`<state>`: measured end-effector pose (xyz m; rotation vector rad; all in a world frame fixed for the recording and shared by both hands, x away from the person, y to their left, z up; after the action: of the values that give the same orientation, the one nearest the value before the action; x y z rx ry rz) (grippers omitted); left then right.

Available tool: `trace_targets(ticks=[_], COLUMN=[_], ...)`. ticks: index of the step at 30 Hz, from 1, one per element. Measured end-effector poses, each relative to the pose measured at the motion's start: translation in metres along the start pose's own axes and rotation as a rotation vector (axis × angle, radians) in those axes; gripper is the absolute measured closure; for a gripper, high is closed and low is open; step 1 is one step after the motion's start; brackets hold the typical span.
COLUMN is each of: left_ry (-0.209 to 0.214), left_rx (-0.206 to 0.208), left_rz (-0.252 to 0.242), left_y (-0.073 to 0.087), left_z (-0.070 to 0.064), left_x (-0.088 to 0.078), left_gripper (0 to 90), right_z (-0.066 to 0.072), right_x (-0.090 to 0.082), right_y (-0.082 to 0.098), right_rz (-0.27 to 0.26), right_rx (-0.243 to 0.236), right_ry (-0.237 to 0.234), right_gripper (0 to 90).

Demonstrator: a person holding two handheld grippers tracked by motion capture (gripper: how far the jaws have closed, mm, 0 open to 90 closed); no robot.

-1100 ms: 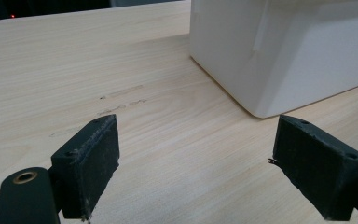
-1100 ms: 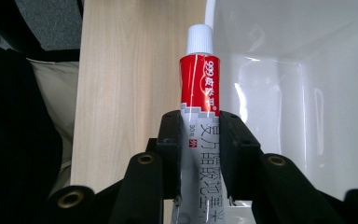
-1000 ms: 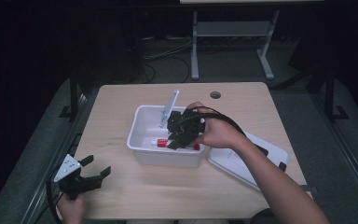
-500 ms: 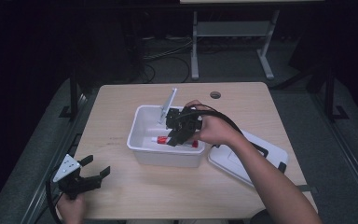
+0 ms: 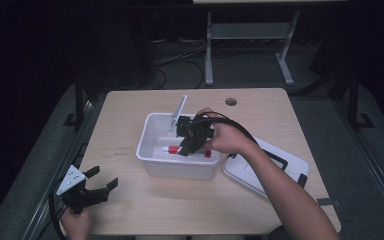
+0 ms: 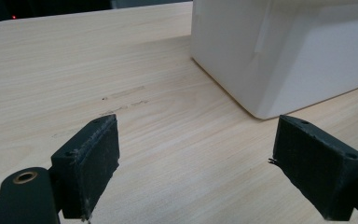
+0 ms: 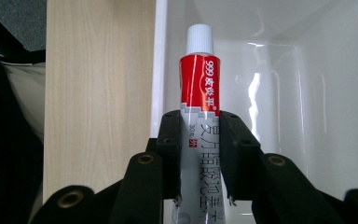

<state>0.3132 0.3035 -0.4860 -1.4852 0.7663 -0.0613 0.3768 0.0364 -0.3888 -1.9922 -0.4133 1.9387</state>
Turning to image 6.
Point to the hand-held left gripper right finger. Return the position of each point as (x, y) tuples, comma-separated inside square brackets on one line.
[(317, 165)]

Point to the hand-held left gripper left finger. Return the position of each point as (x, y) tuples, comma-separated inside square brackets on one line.
[(88, 161)]

